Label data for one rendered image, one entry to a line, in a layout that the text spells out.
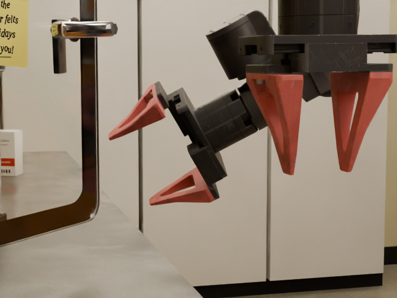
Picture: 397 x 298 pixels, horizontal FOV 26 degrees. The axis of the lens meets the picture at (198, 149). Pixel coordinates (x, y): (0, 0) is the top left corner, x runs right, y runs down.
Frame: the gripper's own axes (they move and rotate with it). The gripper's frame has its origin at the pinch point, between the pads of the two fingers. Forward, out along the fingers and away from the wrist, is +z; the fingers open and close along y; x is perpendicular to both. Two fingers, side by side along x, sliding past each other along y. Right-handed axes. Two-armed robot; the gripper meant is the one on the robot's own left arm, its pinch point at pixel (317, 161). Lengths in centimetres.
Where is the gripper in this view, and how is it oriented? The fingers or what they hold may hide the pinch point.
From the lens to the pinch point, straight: 63.7
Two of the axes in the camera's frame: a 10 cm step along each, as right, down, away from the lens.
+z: 0.1, 9.9, 1.1
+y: -9.7, 0.4, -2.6
